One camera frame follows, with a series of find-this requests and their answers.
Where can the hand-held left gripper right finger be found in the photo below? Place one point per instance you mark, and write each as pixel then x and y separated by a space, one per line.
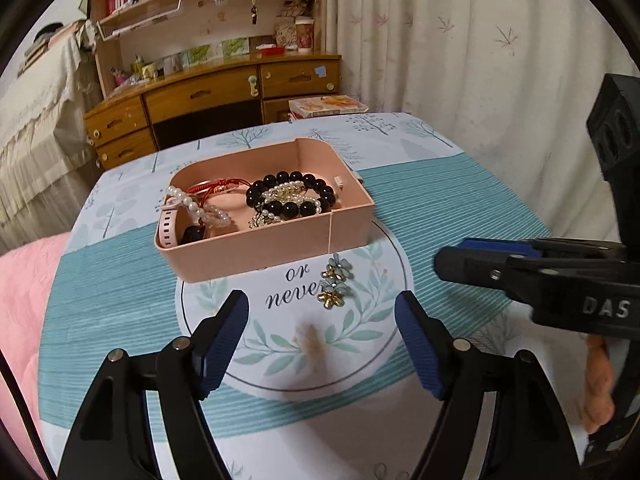
pixel 420 345

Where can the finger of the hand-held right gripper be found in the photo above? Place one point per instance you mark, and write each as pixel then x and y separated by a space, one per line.
pixel 470 262
pixel 495 247

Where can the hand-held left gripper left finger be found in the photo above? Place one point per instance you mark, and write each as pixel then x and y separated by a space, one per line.
pixel 225 340

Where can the pink jewelry box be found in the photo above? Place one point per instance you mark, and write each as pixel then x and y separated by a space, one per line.
pixel 260 255

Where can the pink band smart watch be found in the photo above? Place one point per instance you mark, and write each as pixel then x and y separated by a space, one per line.
pixel 167 220

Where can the person's right hand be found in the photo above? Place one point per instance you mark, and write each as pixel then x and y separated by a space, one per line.
pixel 597 385

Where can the white floral curtain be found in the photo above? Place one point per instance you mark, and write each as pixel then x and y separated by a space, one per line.
pixel 475 85

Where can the pink blanket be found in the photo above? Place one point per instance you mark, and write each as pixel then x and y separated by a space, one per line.
pixel 25 310

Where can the stack of orange books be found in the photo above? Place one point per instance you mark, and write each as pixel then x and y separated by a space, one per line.
pixel 330 105

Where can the blue sticker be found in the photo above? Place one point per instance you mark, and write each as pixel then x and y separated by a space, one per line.
pixel 321 71

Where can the wooden desk with drawers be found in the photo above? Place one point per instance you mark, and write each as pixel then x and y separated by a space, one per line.
pixel 200 97

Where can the yellow mug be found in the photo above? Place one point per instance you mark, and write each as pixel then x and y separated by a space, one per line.
pixel 148 71

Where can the grey mug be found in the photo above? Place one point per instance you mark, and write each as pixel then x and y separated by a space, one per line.
pixel 173 65

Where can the red print paper cup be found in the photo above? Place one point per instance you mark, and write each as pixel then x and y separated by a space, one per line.
pixel 304 35

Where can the pink pen holder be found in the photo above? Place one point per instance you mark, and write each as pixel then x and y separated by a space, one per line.
pixel 120 77

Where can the lace covered piano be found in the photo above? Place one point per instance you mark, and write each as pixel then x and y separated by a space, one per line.
pixel 40 125

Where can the green flower photo card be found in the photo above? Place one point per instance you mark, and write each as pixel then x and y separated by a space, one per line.
pixel 235 48
pixel 198 56

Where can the small red box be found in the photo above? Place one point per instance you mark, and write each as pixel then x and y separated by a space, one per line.
pixel 272 50

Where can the patterned beige cup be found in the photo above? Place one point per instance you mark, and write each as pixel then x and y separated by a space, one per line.
pixel 285 35

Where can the wooden bookshelf hutch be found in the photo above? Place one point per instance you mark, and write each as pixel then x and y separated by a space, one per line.
pixel 200 25

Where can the hanging keys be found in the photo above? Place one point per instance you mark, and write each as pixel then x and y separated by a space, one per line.
pixel 254 12

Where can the stack of books with hat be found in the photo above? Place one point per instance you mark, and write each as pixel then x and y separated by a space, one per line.
pixel 47 40

